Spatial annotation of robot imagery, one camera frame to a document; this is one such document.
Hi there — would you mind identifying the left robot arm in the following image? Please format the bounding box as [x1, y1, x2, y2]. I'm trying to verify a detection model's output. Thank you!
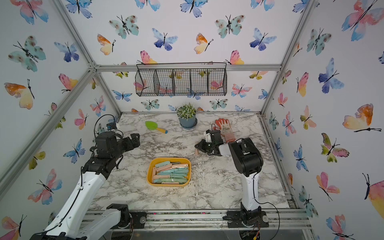
[31, 131, 140, 240]

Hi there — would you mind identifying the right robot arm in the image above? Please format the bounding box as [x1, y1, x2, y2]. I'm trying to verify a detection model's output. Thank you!
[195, 130, 269, 228]

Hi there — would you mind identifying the yellow storage box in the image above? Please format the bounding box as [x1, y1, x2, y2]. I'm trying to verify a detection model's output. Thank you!
[147, 158, 192, 187]

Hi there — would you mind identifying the potted green plant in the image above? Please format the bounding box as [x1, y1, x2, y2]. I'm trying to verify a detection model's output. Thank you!
[177, 103, 197, 129]

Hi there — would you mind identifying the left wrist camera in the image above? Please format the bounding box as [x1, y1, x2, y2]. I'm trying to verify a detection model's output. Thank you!
[107, 122, 120, 131]

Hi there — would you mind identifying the green yellow toy trowel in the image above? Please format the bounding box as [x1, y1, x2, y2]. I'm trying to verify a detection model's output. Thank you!
[145, 121, 168, 134]

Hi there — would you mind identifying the red white garden glove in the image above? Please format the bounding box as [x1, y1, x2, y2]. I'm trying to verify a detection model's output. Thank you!
[214, 118, 236, 143]

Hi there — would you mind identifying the black wire wall basket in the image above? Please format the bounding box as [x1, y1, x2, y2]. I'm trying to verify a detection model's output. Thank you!
[134, 62, 228, 100]

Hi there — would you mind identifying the aluminium front rail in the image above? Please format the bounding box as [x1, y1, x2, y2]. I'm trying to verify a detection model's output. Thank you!
[59, 209, 313, 232]

